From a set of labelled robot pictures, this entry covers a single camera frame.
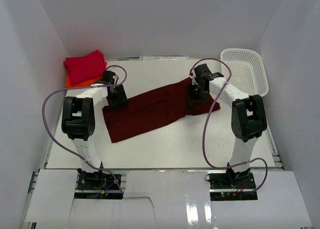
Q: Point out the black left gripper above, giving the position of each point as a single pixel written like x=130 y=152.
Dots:
x=117 y=99

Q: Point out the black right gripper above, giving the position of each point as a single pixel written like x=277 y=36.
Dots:
x=197 y=96

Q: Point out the dark red t-shirt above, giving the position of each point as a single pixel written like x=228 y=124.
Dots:
x=152 y=110

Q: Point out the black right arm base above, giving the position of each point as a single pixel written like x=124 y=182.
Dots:
x=222 y=190

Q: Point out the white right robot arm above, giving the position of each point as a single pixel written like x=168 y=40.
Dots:
x=248 y=117

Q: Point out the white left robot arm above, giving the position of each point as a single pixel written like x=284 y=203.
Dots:
x=78 y=122

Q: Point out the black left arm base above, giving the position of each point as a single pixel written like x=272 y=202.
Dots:
x=98 y=185

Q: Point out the folded bright red t-shirt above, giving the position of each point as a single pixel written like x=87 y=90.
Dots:
x=94 y=56

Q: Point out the folded orange t-shirt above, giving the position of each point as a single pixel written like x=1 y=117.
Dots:
x=81 y=74

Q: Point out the white perforated plastic basket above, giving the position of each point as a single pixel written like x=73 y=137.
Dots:
x=246 y=70

